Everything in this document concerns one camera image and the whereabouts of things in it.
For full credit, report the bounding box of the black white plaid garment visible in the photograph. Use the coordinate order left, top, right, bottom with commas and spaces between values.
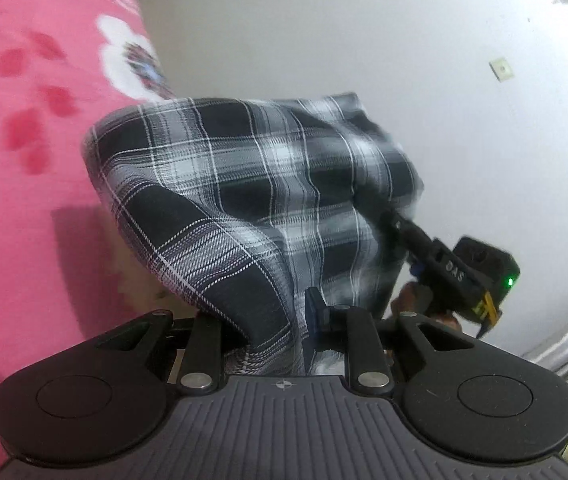
82, 93, 423, 375

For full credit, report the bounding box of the operator right hand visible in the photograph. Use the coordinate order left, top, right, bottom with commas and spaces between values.
390, 282, 462, 332

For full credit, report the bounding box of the pink floral bed sheet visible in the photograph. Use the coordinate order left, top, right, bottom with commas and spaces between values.
0, 0, 169, 465

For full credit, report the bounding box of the black camera green light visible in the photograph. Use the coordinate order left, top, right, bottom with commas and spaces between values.
453, 236, 520, 309

